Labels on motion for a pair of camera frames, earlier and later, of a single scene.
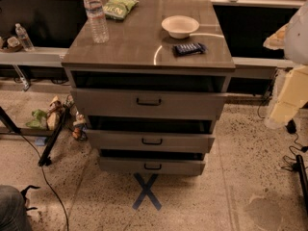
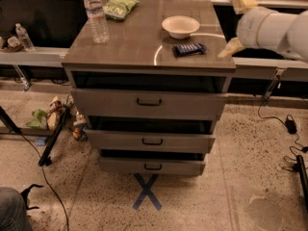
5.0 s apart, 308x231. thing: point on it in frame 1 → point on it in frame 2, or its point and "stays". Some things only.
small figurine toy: [80, 130] stays
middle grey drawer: [99, 140] stays
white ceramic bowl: [180, 26] stays
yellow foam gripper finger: [276, 41] → [260, 27]
